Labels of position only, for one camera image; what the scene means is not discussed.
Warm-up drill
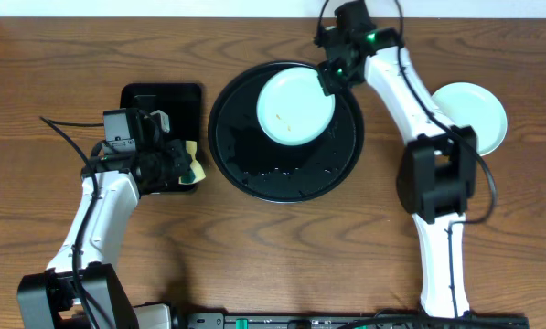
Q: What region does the yellow green scrub sponge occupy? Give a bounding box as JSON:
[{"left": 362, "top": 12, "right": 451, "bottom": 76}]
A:
[{"left": 178, "top": 141, "right": 206, "bottom": 186}]

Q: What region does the light blue plate top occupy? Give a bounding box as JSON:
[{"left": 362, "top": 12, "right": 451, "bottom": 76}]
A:
[{"left": 256, "top": 67, "right": 336, "bottom": 146}]

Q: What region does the light blue plate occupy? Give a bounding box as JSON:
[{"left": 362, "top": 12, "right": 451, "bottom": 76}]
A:
[
  {"left": 256, "top": 67, "right": 336, "bottom": 146},
  {"left": 432, "top": 82, "right": 508, "bottom": 156}
]

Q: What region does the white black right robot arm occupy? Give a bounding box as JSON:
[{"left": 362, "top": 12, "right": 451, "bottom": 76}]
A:
[{"left": 315, "top": 26, "right": 479, "bottom": 318}]

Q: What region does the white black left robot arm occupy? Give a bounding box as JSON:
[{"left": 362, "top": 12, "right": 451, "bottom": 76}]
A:
[{"left": 16, "top": 139, "right": 205, "bottom": 328}]

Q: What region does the black rectangular tray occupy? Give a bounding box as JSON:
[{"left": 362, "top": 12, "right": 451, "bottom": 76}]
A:
[{"left": 120, "top": 83, "right": 202, "bottom": 195}]

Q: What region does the black round tray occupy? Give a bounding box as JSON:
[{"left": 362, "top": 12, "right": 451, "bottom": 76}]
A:
[{"left": 208, "top": 61, "right": 364, "bottom": 203}]

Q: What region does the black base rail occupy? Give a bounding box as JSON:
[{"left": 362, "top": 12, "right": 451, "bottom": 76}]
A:
[{"left": 187, "top": 312, "right": 530, "bottom": 329}]

